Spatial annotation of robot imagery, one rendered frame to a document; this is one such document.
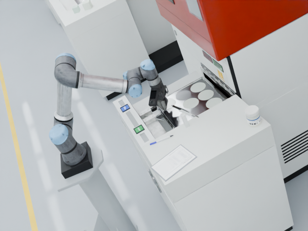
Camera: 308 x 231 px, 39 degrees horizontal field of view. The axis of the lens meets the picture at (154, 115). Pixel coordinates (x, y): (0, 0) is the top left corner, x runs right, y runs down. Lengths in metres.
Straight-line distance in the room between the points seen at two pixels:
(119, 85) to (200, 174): 0.65
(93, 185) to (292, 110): 1.34
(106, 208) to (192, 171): 0.95
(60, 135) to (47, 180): 1.62
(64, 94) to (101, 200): 0.78
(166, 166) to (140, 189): 1.34
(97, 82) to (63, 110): 0.36
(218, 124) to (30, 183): 2.35
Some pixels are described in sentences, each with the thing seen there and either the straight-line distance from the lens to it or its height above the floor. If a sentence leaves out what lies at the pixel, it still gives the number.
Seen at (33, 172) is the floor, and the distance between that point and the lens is 4.37.
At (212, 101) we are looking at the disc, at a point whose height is 0.90.
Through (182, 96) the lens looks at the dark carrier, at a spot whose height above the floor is 0.90.
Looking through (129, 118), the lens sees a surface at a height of 0.96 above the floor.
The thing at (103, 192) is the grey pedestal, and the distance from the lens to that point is 2.91.
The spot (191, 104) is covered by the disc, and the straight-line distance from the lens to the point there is 2.69.
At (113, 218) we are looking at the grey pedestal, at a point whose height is 0.31.
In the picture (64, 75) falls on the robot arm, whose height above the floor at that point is 1.45.
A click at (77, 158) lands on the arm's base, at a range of 2.69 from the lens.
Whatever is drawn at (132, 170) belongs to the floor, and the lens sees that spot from 3.78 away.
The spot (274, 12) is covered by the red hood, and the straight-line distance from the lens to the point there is 2.47.
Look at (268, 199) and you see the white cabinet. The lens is 2.66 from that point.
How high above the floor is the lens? 2.54
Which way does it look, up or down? 37 degrees down
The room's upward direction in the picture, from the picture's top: 24 degrees counter-clockwise
